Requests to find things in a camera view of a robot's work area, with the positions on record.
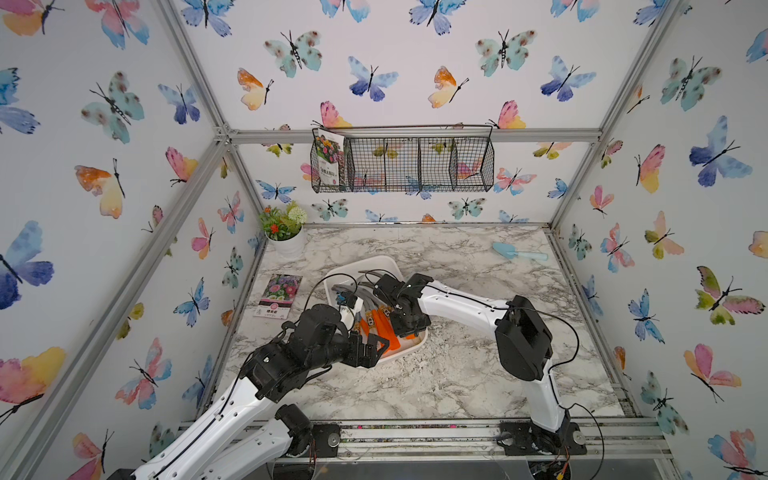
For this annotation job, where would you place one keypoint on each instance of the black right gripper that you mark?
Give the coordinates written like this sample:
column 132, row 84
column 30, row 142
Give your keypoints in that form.
column 416, row 326

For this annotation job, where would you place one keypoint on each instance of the seed packet in basket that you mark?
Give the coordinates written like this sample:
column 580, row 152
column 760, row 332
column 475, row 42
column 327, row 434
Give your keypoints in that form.
column 329, row 148

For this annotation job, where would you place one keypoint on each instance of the orange handle sickle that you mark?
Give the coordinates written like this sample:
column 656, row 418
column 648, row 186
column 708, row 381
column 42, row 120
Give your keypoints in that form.
column 363, row 327
column 376, row 313

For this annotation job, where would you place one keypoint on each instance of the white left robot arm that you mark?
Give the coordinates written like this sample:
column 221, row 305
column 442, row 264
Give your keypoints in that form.
column 249, row 425

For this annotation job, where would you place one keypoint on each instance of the teal plastic garden trowel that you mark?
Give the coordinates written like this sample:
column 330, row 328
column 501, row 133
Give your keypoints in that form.
column 510, row 252

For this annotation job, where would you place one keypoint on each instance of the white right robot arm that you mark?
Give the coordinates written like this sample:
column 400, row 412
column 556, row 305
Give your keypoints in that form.
column 523, row 340

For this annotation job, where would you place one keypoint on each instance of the potted artificial flower plant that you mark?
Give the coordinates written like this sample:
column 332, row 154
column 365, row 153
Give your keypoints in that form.
column 285, row 228

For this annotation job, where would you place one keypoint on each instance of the flower seed packet on table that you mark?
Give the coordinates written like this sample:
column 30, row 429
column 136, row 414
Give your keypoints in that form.
column 278, row 297

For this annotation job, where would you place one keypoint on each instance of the white plastic storage tray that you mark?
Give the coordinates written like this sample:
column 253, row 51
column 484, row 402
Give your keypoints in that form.
column 342, row 278

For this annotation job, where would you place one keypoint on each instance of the black wire wall basket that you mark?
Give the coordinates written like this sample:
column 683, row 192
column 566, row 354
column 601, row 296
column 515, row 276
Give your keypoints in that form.
column 412, row 159

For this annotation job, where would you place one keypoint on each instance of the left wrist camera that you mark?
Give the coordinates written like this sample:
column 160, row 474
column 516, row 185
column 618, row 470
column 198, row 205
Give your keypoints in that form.
column 350, row 308

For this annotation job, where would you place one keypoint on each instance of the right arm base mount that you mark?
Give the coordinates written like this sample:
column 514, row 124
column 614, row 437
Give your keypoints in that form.
column 540, row 438

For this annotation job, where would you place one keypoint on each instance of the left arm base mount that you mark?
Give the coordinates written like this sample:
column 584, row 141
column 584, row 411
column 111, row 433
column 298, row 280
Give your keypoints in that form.
column 300, row 437

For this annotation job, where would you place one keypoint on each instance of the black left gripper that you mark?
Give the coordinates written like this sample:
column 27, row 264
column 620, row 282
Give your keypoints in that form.
column 369, row 358

